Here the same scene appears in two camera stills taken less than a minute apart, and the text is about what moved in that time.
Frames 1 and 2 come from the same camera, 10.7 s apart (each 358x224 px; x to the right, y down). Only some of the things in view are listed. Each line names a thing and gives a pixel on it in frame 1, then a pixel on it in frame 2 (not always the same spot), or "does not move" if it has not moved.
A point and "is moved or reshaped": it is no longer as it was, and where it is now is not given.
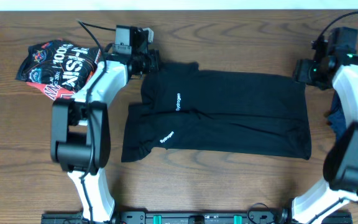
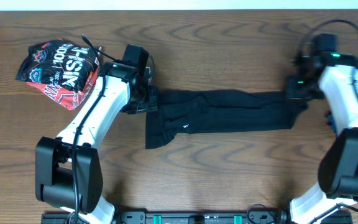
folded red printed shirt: [53, 91] does not move
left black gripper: [153, 56] -> [152, 104]
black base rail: [194, 217] does not move
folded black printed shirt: [67, 64] does not move
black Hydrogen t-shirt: [181, 106] is moved or reshaped
